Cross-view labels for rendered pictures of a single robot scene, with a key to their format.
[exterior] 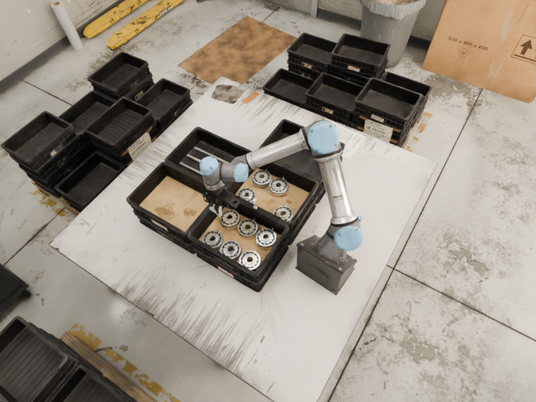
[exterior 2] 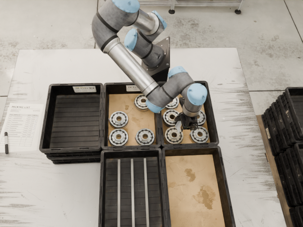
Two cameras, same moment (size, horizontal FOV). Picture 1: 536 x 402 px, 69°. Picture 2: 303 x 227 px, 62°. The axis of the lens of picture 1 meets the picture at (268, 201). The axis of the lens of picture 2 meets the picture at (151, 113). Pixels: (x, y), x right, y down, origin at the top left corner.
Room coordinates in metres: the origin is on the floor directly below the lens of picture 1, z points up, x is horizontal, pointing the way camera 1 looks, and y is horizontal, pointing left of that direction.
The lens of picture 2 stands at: (1.53, 0.50, 2.12)
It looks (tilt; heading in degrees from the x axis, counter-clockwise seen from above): 62 degrees down; 226
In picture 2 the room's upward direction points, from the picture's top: 6 degrees clockwise
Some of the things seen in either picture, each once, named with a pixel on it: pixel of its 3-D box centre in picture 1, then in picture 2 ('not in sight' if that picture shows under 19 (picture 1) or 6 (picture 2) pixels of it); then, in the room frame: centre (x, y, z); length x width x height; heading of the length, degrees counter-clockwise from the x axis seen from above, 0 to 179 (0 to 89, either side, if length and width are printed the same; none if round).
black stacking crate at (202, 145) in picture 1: (210, 163); (132, 192); (1.41, 0.30, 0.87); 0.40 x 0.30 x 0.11; 54
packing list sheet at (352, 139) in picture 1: (335, 136); (20, 125); (1.68, -0.45, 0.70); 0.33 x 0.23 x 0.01; 54
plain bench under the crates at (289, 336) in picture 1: (255, 231); (134, 167); (1.24, 0.09, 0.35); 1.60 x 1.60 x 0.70; 54
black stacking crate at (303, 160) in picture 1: (300, 155); (75, 120); (1.42, -0.20, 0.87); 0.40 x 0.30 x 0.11; 54
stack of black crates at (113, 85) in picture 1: (128, 92); not in sight; (2.66, 1.11, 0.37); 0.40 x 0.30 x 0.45; 144
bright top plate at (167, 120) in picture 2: (247, 227); (172, 117); (0.98, 0.11, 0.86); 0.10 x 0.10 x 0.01
